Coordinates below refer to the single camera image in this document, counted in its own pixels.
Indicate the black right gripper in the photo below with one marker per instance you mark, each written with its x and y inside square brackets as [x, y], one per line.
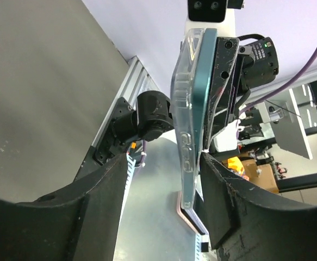
[260, 68]

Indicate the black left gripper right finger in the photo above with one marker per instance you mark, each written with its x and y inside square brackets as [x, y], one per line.
[246, 222]

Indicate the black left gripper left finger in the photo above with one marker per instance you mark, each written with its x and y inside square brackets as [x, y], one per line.
[77, 222]

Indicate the blue-edged phone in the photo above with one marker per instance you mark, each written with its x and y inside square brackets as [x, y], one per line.
[200, 89]

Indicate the clear phone case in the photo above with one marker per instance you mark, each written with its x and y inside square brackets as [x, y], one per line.
[181, 100]

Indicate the black phone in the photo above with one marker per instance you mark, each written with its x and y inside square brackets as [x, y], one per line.
[195, 219]

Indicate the pink phone case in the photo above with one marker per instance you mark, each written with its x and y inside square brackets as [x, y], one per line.
[195, 228]

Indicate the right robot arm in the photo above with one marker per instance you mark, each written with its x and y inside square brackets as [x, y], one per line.
[152, 115]

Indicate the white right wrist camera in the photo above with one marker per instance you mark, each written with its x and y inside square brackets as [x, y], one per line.
[217, 14]

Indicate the aluminium front rail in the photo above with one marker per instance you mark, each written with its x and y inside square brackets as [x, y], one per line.
[105, 146]

